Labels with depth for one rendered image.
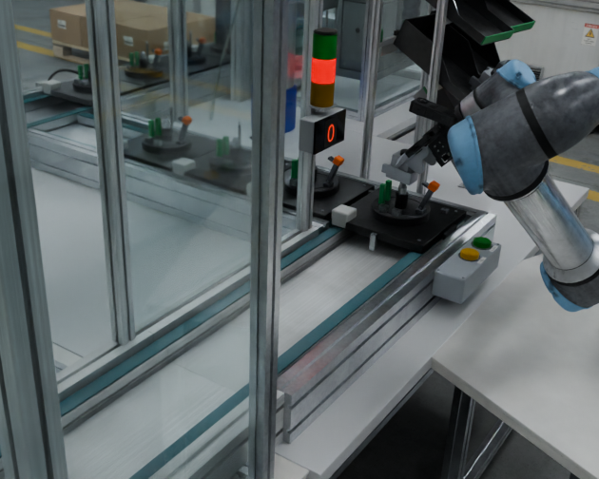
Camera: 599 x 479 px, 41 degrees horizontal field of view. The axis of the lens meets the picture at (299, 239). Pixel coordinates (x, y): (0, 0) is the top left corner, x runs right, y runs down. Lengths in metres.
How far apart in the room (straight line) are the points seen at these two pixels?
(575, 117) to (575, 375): 0.59
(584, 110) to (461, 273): 0.57
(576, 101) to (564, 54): 4.75
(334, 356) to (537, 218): 0.42
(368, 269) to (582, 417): 0.55
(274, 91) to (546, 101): 0.45
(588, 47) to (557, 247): 4.53
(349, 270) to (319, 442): 0.51
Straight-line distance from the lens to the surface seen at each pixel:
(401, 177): 1.87
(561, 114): 1.24
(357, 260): 1.81
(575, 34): 5.95
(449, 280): 1.70
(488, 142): 1.24
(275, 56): 0.95
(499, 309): 1.81
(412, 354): 1.61
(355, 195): 2.01
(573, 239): 1.47
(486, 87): 1.72
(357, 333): 1.47
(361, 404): 1.46
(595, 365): 1.69
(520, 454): 2.79
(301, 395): 1.34
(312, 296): 1.66
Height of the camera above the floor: 1.76
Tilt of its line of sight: 26 degrees down
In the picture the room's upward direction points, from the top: 2 degrees clockwise
